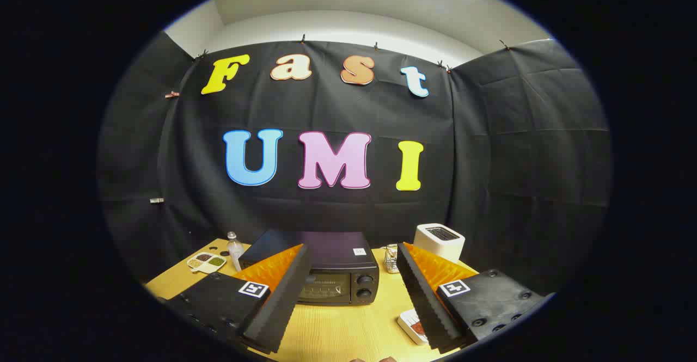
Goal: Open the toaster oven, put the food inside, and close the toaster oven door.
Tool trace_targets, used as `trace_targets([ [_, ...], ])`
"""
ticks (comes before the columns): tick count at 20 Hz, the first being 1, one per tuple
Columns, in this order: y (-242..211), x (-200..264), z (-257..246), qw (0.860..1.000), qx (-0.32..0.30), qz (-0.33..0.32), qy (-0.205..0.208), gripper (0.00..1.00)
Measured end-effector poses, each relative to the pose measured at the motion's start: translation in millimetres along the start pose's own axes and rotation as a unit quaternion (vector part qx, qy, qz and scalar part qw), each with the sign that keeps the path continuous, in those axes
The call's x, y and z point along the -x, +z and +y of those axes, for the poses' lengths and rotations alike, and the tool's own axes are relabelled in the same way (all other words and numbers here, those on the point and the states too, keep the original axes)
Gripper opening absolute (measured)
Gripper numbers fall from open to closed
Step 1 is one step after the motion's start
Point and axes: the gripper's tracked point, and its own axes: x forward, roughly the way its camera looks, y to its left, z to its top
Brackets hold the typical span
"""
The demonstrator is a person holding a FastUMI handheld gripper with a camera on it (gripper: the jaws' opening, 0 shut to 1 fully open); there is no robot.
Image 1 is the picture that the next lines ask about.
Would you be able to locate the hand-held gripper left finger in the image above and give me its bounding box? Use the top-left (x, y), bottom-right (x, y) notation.
top-left (163, 244), bottom-right (312, 354)

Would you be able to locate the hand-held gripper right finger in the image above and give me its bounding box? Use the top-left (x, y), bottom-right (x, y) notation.
top-left (396, 242), bottom-right (548, 352)

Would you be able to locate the black toaster oven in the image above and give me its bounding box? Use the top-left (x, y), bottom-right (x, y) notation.
top-left (238, 229), bottom-right (380, 306)

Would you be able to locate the white pop-up toaster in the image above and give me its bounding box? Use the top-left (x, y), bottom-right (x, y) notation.
top-left (413, 223), bottom-right (466, 263)

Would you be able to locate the white rectangular tray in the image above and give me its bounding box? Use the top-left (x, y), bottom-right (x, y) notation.
top-left (397, 309), bottom-right (431, 346)

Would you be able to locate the clear plastic bottle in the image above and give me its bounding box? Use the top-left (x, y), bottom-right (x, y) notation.
top-left (227, 231), bottom-right (246, 272)

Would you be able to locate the white divided spice dish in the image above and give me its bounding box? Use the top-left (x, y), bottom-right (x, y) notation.
top-left (187, 251), bottom-right (227, 274)

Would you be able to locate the wire mesh holder basket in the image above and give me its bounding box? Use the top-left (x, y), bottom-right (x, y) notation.
top-left (384, 244), bottom-right (401, 274)

